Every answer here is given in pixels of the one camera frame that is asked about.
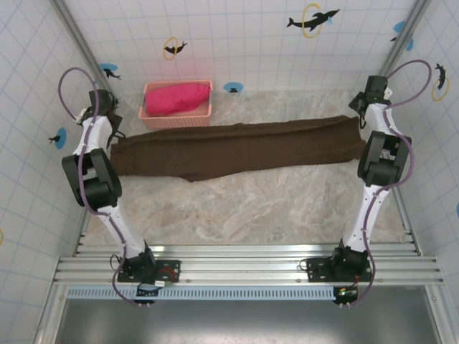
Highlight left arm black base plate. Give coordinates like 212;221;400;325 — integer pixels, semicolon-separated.
117;258;182;284

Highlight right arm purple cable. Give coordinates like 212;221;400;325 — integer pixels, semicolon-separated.
335;59;432;309

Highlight large dolphins ring sticker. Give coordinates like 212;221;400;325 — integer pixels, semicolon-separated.
285;2;341;39

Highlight grey metal panel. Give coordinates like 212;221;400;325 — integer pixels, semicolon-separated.
53;297;443;344

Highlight aluminium rail frame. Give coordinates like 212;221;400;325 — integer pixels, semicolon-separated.
52;243;446;287

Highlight brown long pants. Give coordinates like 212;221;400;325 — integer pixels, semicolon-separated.
109;114;366;183

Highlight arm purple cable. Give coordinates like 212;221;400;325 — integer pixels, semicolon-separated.
335;59;432;309
58;67;159;308

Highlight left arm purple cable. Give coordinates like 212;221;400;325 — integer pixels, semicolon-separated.
58;67;159;308

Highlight pink plastic basket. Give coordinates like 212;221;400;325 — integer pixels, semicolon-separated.
138;80;214;130

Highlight aluminium corner post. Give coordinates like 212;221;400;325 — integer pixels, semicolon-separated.
52;0;100;92
379;0;433;77

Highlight slotted cable duct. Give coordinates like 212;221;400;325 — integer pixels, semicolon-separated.
66;286;360;300

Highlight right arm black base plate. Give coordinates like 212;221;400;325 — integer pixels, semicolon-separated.
306;257;374;284

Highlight magenta folded garment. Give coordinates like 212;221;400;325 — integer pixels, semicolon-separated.
143;82;210;116

